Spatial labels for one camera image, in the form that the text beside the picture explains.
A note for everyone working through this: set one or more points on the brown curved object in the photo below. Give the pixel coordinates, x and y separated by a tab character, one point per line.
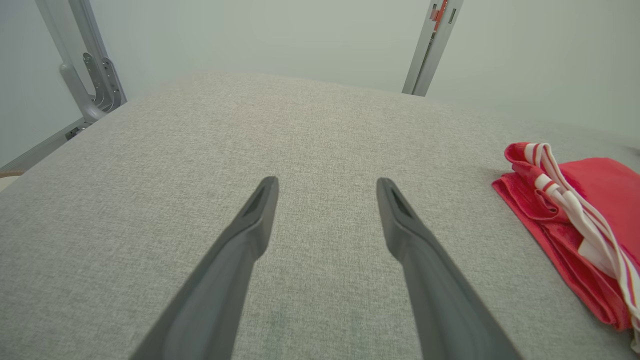
10	173

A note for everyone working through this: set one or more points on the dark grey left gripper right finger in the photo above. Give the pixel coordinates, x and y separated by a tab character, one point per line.
440	300

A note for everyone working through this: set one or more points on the red jersey with white stripes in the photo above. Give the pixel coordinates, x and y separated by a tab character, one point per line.
610	195

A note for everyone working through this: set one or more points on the grey frame with rounded foot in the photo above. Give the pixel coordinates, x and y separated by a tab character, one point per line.
82	100

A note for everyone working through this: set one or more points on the grey fabric sofa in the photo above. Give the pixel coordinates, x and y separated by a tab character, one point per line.
325	140

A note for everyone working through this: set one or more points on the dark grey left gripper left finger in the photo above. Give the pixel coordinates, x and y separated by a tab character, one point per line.
215	300

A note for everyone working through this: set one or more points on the grey partition post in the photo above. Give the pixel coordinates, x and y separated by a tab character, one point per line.
425	60

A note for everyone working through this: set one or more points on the red shorts with white trim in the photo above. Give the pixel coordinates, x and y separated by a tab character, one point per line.
560	245

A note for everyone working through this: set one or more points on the dark grey base rail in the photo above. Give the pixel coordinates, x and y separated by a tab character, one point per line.
45	147

